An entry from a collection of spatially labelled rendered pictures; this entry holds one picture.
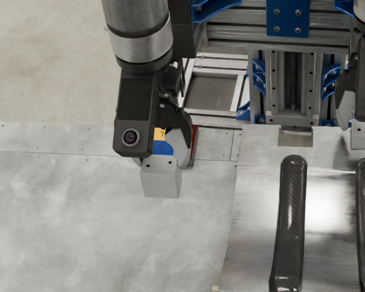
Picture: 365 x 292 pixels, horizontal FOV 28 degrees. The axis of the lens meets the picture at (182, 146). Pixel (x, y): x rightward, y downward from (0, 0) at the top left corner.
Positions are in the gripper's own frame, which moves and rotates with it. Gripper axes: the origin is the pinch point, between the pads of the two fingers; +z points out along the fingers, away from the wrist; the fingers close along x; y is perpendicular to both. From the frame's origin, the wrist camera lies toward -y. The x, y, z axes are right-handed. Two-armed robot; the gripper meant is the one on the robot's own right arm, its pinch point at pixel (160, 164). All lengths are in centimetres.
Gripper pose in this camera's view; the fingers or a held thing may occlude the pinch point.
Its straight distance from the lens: 102.2
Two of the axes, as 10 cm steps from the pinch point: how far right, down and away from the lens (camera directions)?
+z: 1.0, 6.7, 7.4
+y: 1.5, -7.4, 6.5
